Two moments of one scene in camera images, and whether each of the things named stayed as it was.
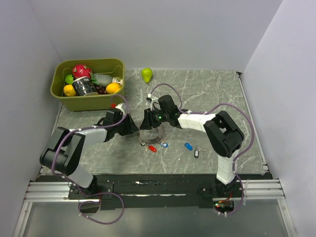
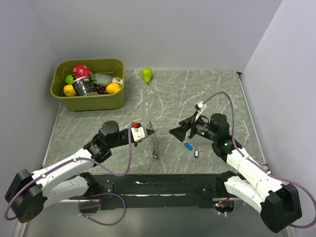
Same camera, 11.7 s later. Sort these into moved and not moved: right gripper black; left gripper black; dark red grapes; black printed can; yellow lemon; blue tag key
Moved: right gripper black; left gripper black
Not moved: yellow lemon; blue tag key; black printed can; dark red grapes
